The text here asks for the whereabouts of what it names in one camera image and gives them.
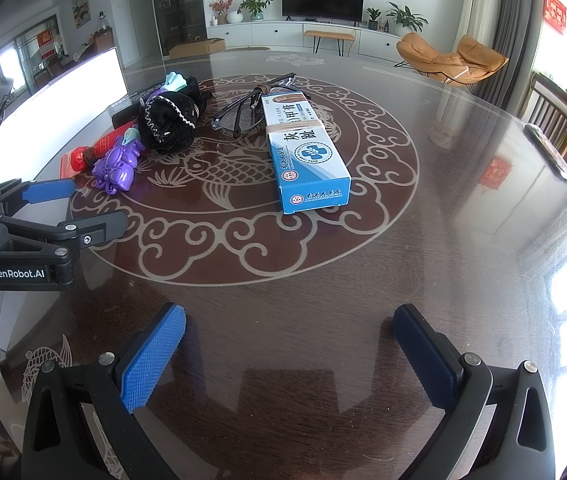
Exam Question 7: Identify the blue white medicine box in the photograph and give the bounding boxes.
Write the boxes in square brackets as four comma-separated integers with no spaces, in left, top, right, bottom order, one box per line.
[261,87,353,215]

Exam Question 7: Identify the grey curtain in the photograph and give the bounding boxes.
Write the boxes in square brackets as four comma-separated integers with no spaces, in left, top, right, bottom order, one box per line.
[478,0,547,118]

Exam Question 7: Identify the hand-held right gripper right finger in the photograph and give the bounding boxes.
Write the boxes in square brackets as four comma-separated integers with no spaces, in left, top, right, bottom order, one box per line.
[392,303,557,480]

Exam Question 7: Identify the wooden bench hairpin legs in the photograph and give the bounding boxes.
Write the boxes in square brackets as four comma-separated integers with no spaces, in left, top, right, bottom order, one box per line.
[304,29,355,56]

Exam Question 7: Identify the bushy green potted plant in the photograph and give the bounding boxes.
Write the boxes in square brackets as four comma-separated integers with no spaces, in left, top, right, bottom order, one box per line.
[238,0,274,22]

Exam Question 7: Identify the red flower vase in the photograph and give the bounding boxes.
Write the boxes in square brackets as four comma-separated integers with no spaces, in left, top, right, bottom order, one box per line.
[208,0,237,25]

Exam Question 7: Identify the black printed box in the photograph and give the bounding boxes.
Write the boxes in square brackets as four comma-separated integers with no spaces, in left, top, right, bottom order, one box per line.
[106,80,169,128]

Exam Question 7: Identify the red wall hanging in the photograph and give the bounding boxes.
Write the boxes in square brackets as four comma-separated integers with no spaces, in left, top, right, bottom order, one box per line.
[543,0,567,36]

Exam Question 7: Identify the flat screen television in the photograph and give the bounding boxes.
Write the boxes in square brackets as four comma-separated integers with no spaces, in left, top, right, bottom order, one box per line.
[282,0,365,23]

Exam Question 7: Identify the orange lounge chair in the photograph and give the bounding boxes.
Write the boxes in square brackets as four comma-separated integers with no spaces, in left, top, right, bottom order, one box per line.
[393,31,510,93]

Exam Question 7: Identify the white cardboard box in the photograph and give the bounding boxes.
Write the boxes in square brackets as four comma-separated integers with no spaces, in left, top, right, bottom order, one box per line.
[0,46,129,376]

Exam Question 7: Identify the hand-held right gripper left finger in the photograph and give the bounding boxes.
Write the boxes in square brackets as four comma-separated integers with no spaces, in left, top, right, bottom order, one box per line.
[21,301,188,480]

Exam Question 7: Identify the black velvet pouch white trim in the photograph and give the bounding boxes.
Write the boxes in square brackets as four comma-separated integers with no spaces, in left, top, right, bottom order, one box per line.
[176,76,214,121]
[136,91,199,156]

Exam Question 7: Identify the purple toy wand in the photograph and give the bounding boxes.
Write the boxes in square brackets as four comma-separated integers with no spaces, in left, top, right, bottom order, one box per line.
[92,72,187,196]

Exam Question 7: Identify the brown patterned desktop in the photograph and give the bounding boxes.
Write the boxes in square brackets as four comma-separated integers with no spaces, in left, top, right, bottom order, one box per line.
[0,47,567,480]

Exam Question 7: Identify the wooden slatted chair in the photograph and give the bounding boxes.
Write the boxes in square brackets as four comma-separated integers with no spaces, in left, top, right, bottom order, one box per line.
[526,72,567,161]

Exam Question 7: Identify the red tube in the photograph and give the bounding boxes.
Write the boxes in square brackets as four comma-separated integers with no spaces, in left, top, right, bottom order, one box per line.
[61,127,129,178]

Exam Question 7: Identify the white television cabinet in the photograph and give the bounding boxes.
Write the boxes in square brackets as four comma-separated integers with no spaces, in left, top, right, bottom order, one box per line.
[206,19,409,56]

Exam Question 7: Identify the brown cardboard box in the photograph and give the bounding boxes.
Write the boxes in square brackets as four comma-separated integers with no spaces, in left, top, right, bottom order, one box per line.
[168,36,227,59]

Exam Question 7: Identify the black glass display cabinet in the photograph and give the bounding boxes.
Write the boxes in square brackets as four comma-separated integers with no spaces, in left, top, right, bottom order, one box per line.
[148,0,209,56]

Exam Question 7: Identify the covered standing air conditioner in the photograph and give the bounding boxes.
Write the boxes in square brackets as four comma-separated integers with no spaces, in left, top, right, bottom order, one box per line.
[466,0,504,46]

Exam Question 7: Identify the black eyeglasses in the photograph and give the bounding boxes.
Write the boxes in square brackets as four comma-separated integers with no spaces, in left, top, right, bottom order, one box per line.
[212,73,298,138]

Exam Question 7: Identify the large leafy potted plant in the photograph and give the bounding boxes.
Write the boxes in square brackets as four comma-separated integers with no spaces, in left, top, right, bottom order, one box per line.
[386,1,429,36]

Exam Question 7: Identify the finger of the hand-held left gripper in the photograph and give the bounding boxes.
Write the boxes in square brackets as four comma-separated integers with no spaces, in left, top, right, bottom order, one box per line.
[0,177,77,221]
[0,210,129,251]

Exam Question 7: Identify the black remote control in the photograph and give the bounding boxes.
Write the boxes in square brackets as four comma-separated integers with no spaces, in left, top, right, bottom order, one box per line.
[523,122,567,183]

